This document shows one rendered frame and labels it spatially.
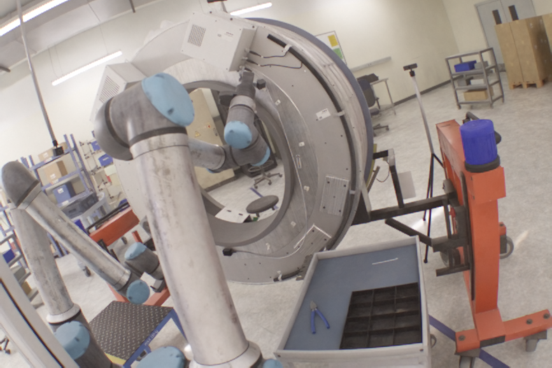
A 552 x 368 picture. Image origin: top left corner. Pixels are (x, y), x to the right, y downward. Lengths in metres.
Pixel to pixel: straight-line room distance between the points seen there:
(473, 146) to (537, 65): 6.12
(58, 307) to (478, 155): 1.48
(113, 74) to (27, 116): 6.03
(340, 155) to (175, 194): 0.84
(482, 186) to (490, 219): 0.21
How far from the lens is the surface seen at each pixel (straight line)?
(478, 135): 0.99
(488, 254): 1.30
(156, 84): 0.56
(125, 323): 1.76
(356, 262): 1.27
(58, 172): 6.52
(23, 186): 1.03
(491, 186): 1.05
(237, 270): 1.75
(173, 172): 0.54
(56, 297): 1.23
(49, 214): 1.05
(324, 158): 1.27
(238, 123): 0.99
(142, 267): 1.27
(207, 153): 0.98
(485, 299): 1.46
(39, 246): 1.19
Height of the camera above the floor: 1.38
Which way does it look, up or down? 12 degrees down
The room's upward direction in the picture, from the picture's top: 20 degrees counter-clockwise
